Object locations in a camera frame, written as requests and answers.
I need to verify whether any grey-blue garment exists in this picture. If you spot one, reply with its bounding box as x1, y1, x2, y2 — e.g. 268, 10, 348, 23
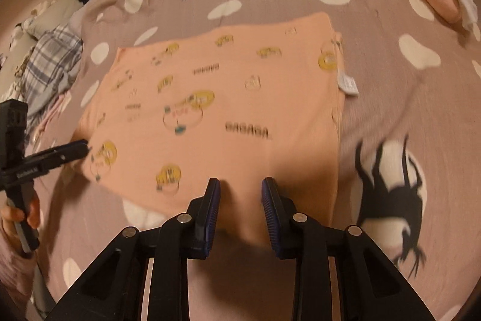
26, 67, 82, 116

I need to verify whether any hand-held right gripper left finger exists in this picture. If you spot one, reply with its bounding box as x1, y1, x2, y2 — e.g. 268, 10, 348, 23
45, 177, 222, 321

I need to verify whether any mauve polka-dot blanket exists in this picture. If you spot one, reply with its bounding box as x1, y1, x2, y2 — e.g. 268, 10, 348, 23
23, 0, 481, 321

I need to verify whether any peach cartoon-print long-sleeve shirt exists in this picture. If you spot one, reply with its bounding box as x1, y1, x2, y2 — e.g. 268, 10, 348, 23
73, 12, 360, 252

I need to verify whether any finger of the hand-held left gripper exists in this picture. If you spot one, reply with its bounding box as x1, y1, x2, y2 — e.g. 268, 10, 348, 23
24, 140, 93, 174

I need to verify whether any small white plush toy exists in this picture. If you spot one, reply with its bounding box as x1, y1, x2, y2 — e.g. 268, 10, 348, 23
11, 1, 46, 44

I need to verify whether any light pink garment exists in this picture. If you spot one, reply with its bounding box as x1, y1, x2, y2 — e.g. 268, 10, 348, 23
32, 91, 73, 142

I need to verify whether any person's left hand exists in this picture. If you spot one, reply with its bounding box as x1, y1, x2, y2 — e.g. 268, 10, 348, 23
0, 189, 42, 230

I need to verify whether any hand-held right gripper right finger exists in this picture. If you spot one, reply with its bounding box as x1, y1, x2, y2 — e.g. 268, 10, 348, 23
261, 177, 438, 321

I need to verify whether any plaid cloth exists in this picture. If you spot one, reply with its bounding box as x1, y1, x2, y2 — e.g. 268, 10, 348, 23
19, 24, 84, 107

